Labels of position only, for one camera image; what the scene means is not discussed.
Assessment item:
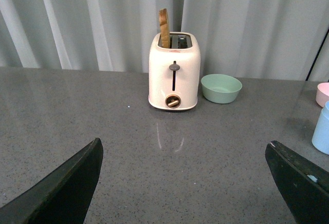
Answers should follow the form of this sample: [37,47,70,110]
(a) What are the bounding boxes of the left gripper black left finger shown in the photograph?
[1,138,103,223]

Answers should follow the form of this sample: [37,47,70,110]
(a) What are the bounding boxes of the light blue cup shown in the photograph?
[312,110,328,155]
[321,101,329,119]

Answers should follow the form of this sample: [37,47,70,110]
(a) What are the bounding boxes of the black vertical pole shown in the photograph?
[305,28,329,81]

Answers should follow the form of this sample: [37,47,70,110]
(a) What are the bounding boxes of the pink bowl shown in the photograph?
[316,82,329,107]

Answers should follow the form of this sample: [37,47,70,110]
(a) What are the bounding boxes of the cream white toaster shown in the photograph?
[149,32,200,111]

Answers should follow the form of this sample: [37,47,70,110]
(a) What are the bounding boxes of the toasted bread slice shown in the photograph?
[159,8,170,48]

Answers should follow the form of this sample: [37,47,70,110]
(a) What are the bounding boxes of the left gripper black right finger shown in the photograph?
[265,141,328,223]

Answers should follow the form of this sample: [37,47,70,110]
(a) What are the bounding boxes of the green bowl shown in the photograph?
[201,74,243,104]

